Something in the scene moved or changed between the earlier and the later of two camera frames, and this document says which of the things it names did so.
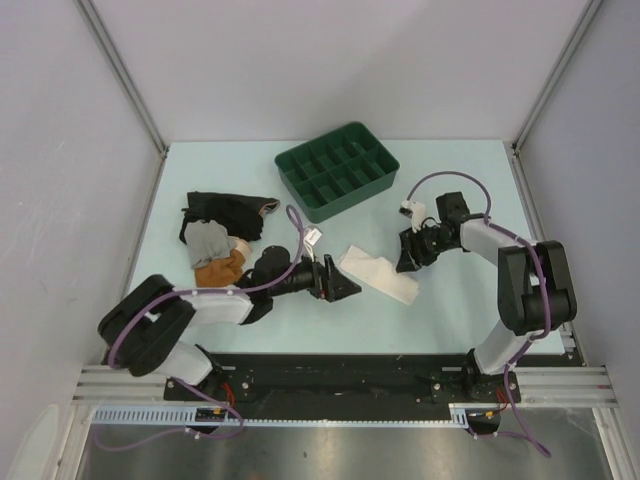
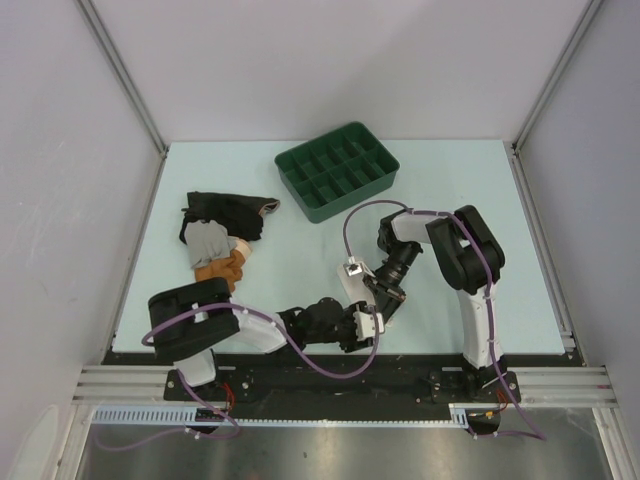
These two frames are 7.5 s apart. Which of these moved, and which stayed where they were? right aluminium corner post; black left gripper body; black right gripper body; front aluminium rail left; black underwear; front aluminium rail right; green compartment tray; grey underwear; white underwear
Moved: black right gripper body; black left gripper body; white underwear
Stayed: front aluminium rail right; grey underwear; black underwear; right aluminium corner post; green compartment tray; front aluminium rail left
